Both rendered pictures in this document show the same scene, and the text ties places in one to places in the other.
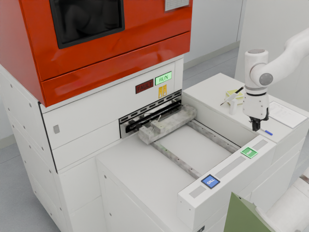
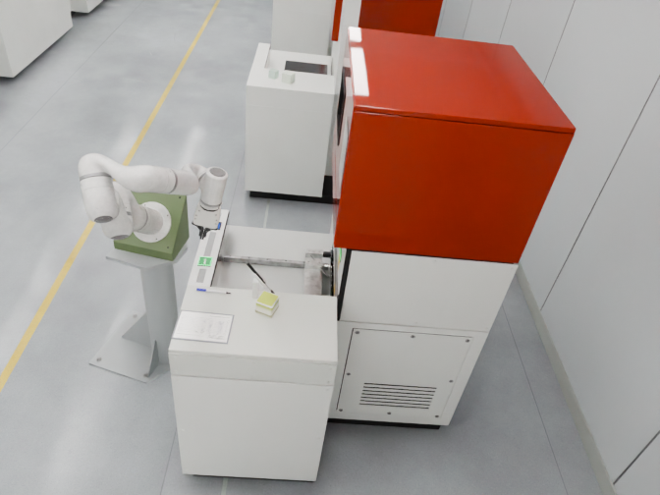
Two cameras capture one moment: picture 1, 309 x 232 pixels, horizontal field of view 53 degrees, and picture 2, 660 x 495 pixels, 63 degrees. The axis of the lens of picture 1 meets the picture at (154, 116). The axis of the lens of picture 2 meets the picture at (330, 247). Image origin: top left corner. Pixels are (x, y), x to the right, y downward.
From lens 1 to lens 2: 299 cm
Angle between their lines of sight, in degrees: 90
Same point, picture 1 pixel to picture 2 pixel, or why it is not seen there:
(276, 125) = (199, 304)
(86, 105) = not seen: hidden behind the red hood
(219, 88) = (304, 326)
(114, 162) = (312, 238)
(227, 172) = (209, 239)
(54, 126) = not seen: hidden behind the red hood
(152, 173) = (275, 247)
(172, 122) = (310, 280)
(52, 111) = not seen: hidden behind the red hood
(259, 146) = (201, 274)
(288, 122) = (191, 316)
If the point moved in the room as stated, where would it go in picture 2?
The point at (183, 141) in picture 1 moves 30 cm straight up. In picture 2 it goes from (287, 285) to (291, 235)
